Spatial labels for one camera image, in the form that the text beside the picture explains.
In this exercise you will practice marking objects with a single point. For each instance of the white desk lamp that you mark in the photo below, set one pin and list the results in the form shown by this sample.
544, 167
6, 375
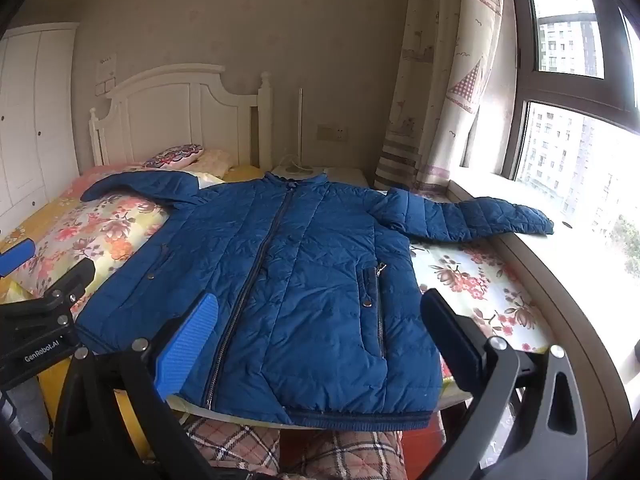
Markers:
300, 125

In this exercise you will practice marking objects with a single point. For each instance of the floral quilt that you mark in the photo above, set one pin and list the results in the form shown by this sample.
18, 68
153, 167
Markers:
100, 230

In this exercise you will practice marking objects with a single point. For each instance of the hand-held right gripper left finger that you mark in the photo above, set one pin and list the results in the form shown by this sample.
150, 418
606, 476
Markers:
187, 345

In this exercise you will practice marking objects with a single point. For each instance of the white wardrobe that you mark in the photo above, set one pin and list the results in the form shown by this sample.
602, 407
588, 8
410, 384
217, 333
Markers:
30, 120

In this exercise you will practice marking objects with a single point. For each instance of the blue quilted jacket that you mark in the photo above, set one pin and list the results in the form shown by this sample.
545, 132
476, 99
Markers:
300, 260

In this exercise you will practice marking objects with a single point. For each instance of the wall outlet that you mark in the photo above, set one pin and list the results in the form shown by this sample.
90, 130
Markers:
333, 133

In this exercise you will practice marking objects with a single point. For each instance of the cream pillow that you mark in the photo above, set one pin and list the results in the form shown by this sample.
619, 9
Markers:
212, 162

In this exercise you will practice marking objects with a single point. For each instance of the plaid cloth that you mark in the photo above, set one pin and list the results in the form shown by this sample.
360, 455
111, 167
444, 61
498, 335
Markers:
235, 445

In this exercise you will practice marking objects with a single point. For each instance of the sailboat print curtain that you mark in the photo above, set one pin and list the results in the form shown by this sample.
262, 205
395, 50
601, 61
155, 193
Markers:
440, 85

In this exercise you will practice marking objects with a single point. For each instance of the dark framed window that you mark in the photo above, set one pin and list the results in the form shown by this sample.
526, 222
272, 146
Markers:
575, 85

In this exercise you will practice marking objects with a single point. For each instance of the purple patterned pillow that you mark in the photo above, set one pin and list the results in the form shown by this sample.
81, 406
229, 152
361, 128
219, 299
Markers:
175, 155

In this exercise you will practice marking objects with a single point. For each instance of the stone windowsill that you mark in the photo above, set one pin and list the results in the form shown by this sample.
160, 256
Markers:
590, 270

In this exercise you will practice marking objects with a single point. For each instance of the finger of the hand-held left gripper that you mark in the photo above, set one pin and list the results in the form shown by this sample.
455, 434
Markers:
75, 275
15, 257

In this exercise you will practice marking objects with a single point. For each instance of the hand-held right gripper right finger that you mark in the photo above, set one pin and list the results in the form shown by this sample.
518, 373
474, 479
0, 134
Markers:
450, 345

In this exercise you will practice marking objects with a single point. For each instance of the red cloth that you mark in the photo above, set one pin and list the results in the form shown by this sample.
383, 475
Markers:
417, 447

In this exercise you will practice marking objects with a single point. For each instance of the white bed headboard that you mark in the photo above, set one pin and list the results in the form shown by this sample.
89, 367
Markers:
165, 105

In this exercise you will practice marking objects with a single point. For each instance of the pink blanket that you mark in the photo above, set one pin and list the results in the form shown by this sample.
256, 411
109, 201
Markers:
95, 177

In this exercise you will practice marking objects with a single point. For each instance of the white nightstand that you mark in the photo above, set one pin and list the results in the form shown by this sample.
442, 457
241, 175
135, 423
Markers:
345, 176

